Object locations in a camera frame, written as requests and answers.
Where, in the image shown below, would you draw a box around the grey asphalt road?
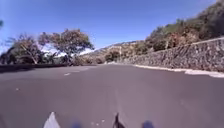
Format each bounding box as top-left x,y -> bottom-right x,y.
0,63 -> 224,128

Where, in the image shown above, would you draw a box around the white dashed road line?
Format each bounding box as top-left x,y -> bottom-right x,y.
63,66 -> 92,77

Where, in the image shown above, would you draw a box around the broad green tree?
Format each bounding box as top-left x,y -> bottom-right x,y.
38,28 -> 95,65

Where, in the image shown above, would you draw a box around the robot's own part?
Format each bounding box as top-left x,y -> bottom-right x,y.
111,112 -> 126,128
42,111 -> 61,128

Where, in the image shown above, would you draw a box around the pale concrete roadside gutter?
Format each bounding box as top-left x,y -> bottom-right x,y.
133,63 -> 224,79

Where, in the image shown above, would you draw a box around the bushy hillside slope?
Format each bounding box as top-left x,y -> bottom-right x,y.
78,0 -> 224,65

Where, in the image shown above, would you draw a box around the bare branchy tree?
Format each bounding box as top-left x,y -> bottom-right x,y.
1,33 -> 44,65

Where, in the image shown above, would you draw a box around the dark low roadside barrier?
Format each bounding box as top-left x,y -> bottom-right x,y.
0,62 -> 73,74

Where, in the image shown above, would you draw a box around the grey stone retaining wall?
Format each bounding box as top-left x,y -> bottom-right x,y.
117,36 -> 224,73

